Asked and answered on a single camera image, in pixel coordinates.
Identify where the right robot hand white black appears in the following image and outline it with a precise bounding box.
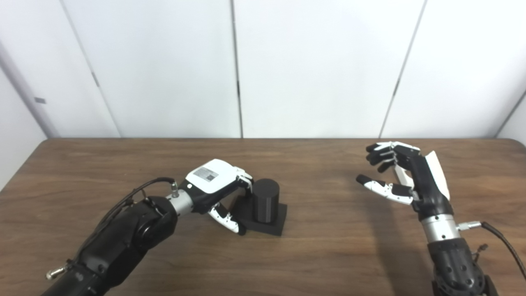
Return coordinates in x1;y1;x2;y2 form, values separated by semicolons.
356;141;454;222

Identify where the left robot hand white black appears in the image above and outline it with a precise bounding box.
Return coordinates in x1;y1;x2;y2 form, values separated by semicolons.
185;159;254;236

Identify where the black cylindrical peg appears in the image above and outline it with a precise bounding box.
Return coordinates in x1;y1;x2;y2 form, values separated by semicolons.
230;178;288;237

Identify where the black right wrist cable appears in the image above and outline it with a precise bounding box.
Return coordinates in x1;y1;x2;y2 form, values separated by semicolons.
456;221;526;280

